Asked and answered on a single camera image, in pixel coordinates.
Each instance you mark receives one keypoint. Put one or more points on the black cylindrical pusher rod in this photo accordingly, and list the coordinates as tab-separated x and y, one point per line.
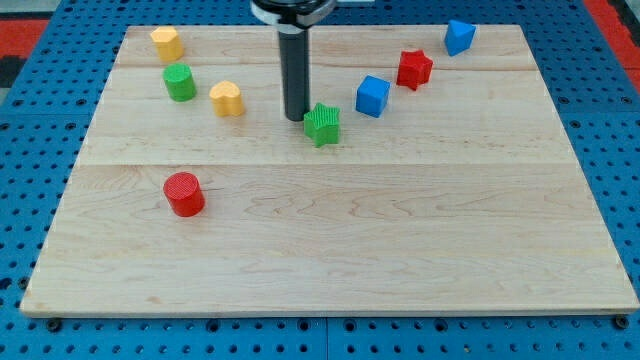
294	59

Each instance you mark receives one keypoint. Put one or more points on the black silver round flange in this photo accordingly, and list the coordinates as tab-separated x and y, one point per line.
291	14

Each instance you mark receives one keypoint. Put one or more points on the green star block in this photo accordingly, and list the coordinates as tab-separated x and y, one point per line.
322	125

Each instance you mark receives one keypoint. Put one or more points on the yellow heart block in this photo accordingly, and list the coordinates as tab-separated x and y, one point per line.
226	99

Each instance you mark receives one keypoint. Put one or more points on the blue cube block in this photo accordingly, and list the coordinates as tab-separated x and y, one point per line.
372	96

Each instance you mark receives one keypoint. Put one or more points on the green cylinder block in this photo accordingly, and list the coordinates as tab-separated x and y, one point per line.
179	82

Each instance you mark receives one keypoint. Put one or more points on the red star block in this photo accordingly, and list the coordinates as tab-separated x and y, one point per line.
414	69

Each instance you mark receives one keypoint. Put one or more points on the yellow hexagon block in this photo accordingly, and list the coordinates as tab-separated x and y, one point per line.
168	43

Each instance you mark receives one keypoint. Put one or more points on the blue triangle block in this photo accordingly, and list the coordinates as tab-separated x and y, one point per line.
459	37

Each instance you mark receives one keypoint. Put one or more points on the red cylinder block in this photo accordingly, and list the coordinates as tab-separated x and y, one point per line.
183	193

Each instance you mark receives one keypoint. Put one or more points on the light wooden board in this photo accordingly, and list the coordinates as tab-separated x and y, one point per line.
464	198

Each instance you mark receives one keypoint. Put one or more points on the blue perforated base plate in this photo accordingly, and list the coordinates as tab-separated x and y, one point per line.
49	108

